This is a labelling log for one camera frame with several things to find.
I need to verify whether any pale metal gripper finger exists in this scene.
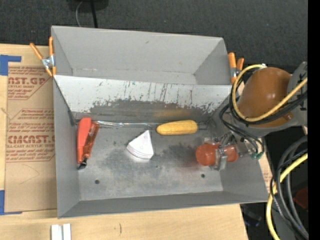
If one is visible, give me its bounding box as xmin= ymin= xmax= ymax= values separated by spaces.
xmin=203 ymin=136 xmax=225 ymax=147
xmin=211 ymin=147 xmax=229 ymax=172

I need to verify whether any red-orange plastic bottle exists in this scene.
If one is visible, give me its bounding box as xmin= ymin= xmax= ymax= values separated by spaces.
xmin=195 ymin=142 xmax=240 ymax=167

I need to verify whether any yellow toy corn cob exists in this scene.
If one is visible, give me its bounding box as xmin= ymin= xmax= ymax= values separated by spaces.
xmin=156 ymin=119 xmax=199 ymax=136

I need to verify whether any grey metal bin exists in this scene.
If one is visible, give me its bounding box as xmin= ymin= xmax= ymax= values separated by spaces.
xmin=50 ymin=25 xmax=271 ymax=219

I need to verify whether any orange packet with clear plastic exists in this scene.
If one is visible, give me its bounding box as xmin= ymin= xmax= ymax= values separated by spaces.
xmin=75 ymin=117 xmax=101 ymax=170

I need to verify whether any brown cardboard board, red print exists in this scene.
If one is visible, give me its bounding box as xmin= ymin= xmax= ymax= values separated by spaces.
xmin=0 ymin=43 xmax=59 ymax=216

